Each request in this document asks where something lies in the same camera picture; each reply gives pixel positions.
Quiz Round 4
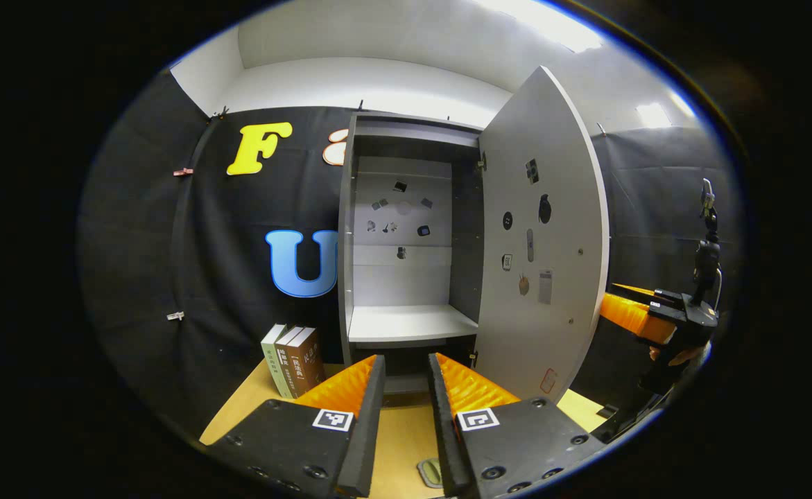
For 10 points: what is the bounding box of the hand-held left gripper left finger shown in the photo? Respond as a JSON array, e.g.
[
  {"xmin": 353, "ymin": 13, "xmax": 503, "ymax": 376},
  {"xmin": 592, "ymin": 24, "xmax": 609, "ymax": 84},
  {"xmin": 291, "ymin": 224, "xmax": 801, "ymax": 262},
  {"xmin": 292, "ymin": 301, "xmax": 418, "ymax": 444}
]
[{"xmin": 203, "ymin": 354, "xmax": 388, "ymax": 499}]

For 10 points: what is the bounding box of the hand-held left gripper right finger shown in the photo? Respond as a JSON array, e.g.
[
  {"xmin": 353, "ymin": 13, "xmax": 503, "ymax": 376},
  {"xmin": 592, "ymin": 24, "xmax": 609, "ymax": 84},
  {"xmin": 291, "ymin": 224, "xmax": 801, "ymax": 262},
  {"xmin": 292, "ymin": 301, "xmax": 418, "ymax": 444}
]
[{"xmin": 426, "ymin": 352, "xmax": 610, "ymax": 499}]

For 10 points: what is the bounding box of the grey coaster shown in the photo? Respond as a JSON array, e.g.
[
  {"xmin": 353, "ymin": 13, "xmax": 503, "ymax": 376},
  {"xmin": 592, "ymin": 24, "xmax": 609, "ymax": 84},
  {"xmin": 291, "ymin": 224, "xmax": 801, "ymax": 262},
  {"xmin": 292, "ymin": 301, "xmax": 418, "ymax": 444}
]
[{"xmin": 416, "ymin": 457, "xmax": 447, "ymax": 491}]

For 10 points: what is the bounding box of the dark grey cabinet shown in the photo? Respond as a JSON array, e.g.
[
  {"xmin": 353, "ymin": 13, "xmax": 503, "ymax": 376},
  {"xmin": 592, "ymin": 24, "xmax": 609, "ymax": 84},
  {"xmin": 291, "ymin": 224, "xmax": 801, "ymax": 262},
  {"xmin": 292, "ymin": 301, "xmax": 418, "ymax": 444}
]
[{"xmin": 336, "ymin": 111, "xmax": 484, "ymax": 397}]

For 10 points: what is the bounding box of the brown book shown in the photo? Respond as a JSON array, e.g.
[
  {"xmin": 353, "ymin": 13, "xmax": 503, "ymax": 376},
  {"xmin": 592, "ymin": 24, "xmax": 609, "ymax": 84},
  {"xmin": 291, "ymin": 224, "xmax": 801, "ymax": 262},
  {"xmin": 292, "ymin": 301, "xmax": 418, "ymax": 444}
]
[
  {"xmin": 286, "ymin": 327, "xmax": 327, "ymax": 400},
  {"xmin": 274, "ymin": 326, "xmax": 306, "ymax": 399}
]

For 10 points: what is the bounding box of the small ceiling light panel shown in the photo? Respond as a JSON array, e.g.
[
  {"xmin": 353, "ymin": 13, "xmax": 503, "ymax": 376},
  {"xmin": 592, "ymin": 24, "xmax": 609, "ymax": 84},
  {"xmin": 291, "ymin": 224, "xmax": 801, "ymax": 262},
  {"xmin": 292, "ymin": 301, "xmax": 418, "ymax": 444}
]
[{"xmin": 637, "ymin": 102, "xmax": 675, "ymax": 130}]

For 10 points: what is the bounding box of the black backdrop cloth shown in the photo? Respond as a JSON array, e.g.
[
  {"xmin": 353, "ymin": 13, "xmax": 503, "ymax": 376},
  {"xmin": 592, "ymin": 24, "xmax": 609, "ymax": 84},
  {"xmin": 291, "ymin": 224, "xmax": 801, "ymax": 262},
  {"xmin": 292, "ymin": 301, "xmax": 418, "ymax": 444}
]
[{"xmin": 76, "ymin": 69, "xmax": 750, "ymax": 444}]

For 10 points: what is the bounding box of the large ceiling light panel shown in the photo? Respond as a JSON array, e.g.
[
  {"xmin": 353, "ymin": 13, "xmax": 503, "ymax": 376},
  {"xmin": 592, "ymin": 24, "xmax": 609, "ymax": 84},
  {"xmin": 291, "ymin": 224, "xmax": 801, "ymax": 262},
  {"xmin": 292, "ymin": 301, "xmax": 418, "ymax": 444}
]
[{"xmin": 478, "ymin": 0, "xmax": 604, "ymax": 54}]

